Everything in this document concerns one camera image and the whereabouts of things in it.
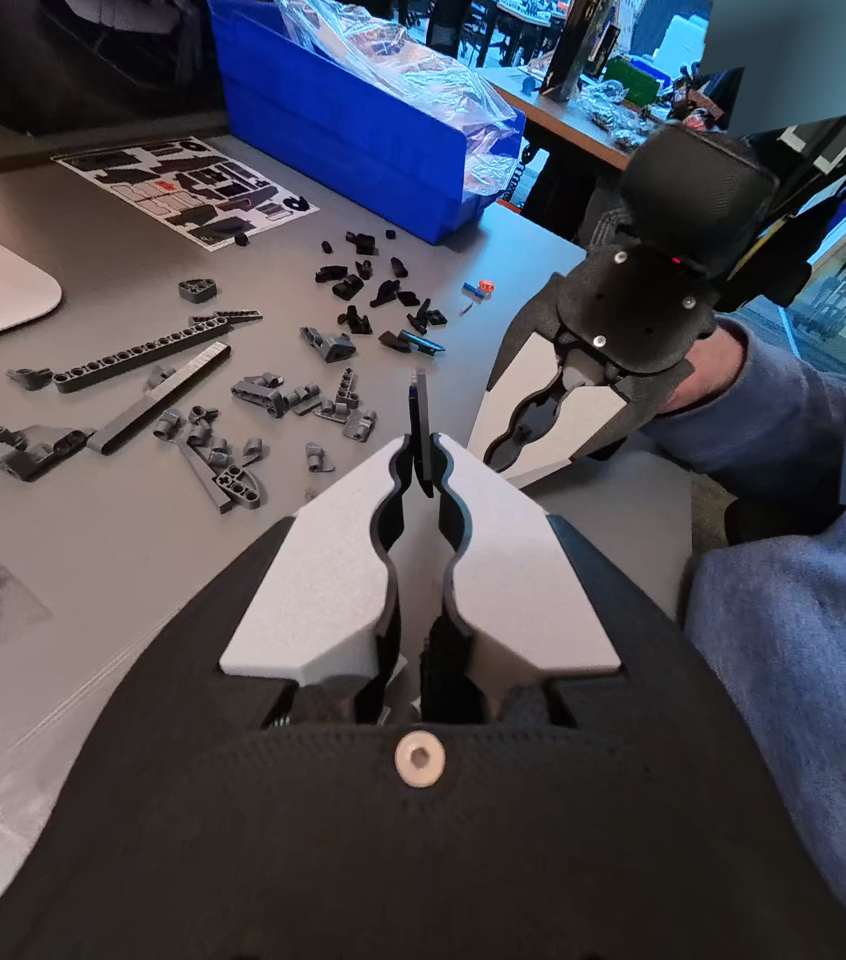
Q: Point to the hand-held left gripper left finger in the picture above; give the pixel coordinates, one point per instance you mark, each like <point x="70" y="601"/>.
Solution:
<point x="318" y="585"/>

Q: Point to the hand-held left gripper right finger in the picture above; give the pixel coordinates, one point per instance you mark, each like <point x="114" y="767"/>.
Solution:
<point x="520" y="592"/>

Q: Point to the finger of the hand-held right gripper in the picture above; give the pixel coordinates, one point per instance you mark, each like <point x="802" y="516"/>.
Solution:
<point x="520" y="375"/>
<point x="588" y="420"/>

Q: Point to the black plate assembly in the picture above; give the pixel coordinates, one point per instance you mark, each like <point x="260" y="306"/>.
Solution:
<point x="427" y="450"/>

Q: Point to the person's right forearm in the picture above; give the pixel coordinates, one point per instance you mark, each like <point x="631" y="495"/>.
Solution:
<point x="783" y="405"/>

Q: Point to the pile of black lego pieces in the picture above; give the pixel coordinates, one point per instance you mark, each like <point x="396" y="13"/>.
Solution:
<point x="352" y="285"/>

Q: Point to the long dark grey lego plate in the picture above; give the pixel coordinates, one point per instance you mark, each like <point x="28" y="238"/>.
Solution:
<point x="160" y="401"/>

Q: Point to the dark printed lego box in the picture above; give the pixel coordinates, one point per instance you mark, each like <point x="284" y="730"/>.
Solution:
<point x="55" y="67"/>

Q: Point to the person's right hand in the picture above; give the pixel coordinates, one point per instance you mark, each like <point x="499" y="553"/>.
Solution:
<point x="719" y="364"/>

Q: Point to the background wooden desk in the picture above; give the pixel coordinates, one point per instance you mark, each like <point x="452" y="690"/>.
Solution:
<point x="543" y="105"/>

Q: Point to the tall dark carton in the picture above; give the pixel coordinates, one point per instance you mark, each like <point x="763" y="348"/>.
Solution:
<point x="580" y="45"/>

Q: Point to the long dark grey holed beam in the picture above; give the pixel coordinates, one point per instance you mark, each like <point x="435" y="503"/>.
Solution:
<point x="138" y="352"/>

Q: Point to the blue plastic bin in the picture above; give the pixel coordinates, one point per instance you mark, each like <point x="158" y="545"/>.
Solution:
<point x="333" y="127"/>

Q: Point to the crumpled clear plastic bag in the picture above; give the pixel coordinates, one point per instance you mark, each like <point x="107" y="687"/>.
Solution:
<point x="423" y="75"/>

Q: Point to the pile of dark grey pieces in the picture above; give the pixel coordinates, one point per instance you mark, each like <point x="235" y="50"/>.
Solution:
<point x="25" y="450"/>

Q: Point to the printed white parts sheet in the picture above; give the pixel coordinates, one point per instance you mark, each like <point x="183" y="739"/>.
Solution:
<point x="168" y="187"/>

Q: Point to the dark grey lego frame brick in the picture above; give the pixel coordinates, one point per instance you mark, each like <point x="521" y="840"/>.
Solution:
<point x="198" y="289"/>

